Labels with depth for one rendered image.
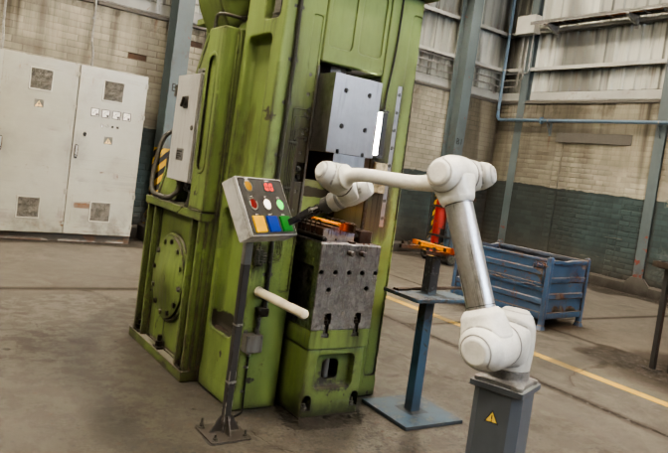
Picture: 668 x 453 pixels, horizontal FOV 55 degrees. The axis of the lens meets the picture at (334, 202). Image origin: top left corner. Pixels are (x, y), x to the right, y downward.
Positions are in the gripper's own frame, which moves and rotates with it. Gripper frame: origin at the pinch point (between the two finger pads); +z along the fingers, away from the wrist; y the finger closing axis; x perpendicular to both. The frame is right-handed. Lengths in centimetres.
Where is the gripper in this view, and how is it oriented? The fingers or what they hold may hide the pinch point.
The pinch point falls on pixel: (294, 220)
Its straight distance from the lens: 294.2
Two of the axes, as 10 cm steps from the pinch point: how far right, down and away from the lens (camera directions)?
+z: -8.1, 3.7, 4.6
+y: 5.0, 0.2, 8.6
